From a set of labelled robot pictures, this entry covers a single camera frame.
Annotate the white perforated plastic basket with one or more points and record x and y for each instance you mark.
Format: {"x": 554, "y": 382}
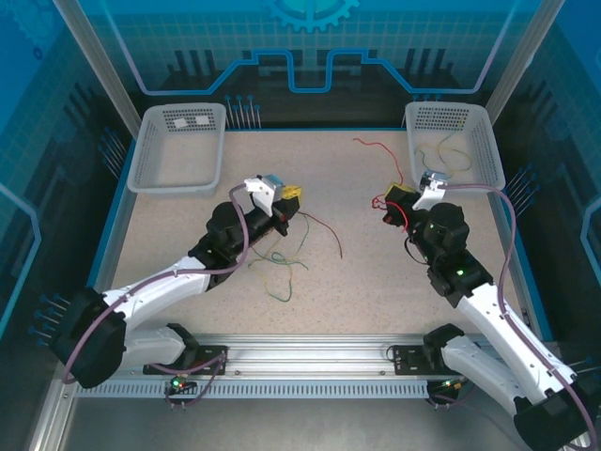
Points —
{"x": 176, "y": 160}
{"x": 455, "y": 141}

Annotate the small LED circuit board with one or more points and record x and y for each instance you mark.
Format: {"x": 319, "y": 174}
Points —
{"x": 178, "y": 384}
{"x": 451, "y": 386}

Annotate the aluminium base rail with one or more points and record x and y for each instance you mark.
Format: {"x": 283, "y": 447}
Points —
{"x": 305, "y": 352}

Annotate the aluminium frame post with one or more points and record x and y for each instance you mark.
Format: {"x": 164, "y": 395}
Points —
{"x": 97, "y": 61}
{"x": 521, "y": 61}

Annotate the aluminium frame beam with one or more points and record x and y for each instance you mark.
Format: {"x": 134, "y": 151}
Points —
{"x": 51, "y": 423}

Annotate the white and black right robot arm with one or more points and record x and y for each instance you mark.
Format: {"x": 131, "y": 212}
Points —
{"x": 488, "y": 315}

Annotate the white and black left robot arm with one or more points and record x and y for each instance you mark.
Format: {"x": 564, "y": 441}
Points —
{"x": 155, "y": 286}

